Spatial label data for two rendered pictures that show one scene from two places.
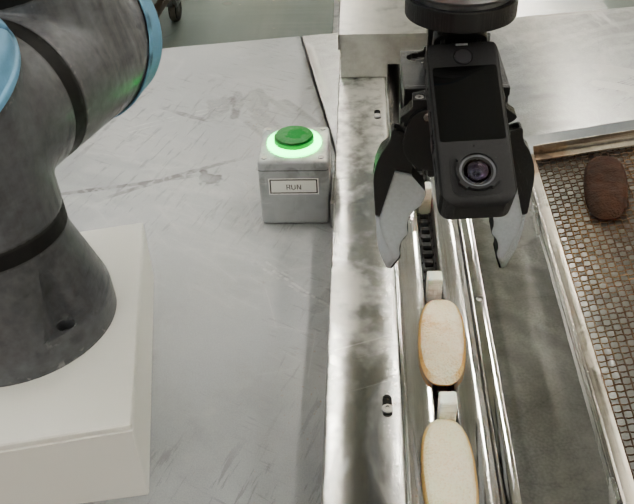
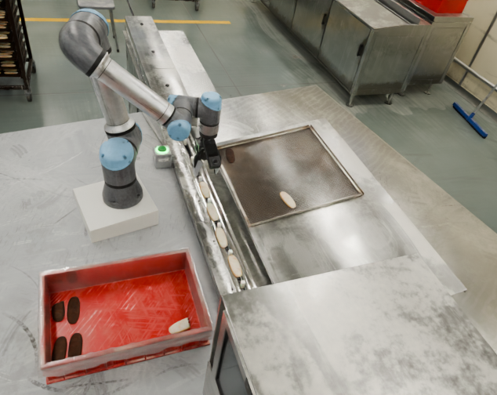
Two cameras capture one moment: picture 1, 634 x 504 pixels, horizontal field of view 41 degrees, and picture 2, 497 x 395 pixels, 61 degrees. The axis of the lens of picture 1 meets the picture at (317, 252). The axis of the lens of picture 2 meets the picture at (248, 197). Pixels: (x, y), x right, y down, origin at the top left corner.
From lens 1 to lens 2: 1.12 m
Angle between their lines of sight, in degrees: 24
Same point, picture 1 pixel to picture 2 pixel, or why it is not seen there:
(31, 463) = (139, 220)
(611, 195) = (231, 157)
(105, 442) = (153, 214)
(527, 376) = (220, 194)
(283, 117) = (147, 139)
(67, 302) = (138, 190)
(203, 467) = (166, 218)
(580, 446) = (231, 204)
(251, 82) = not seen: hidden behind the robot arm
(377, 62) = not seen: hidden behind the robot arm
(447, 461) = (212, 209)
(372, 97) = not seen: hidden behind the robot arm
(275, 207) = (158, 164)
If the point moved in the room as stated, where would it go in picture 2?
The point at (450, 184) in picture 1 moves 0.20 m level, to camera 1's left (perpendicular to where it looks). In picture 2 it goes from (212, 164) to (159, 172)
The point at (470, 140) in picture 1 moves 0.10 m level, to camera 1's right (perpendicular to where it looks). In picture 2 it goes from (213, 156) to (237, 153)
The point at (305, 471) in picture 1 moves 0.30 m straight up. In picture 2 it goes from (185, 215) to (189, 157)
